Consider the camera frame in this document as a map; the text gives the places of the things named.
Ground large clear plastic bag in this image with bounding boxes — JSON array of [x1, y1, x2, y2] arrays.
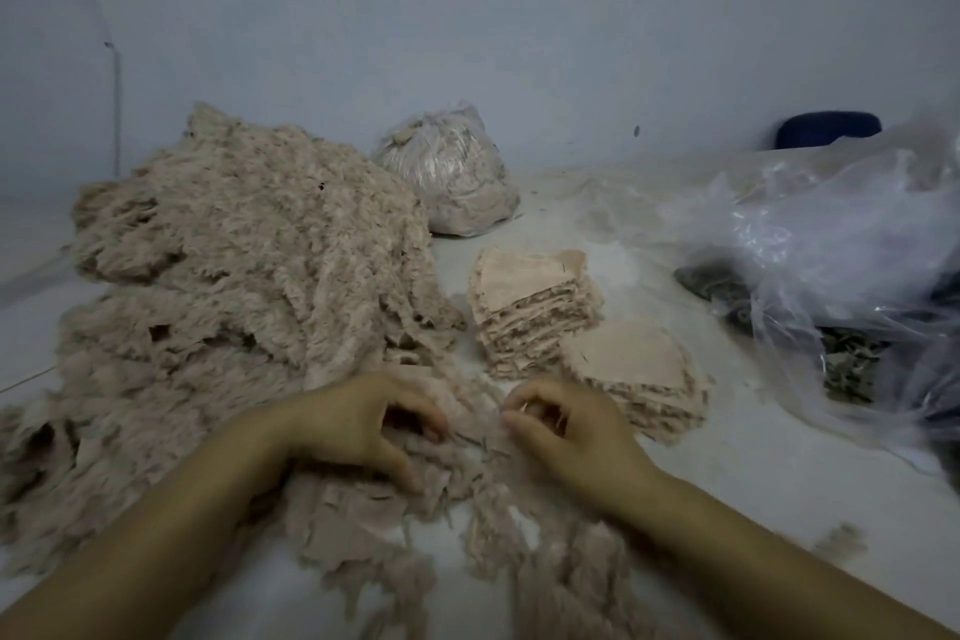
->
[[682, 107, 960, 476]]

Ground beige scrap strips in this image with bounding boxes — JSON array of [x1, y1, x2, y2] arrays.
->
[[277, 377, 662, 640]]

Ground clear bag of beige scraps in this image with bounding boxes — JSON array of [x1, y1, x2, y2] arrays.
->
[[375, 102, 524, 239]]

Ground person's right forearm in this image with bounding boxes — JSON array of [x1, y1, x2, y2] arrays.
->
[[615, 470, 960, 640]]

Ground large pile beige fabric scraps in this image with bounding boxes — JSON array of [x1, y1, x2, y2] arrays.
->
[[0, 102, 467, 574]]

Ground stack of sorted beige pieces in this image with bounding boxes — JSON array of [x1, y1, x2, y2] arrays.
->
[[468, 245, 605, 380]]

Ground person's left hand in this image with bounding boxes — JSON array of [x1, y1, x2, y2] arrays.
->
[[270, 371, 452, 496]]

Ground blue chair back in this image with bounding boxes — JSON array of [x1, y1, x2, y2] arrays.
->
[[774, 110, 885, 151]]

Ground person's left forearm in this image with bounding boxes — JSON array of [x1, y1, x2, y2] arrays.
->
[[0, 414, 302, 640]]

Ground person's right hand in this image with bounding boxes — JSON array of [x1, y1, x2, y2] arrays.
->
[[499, 375, 662, 517]]

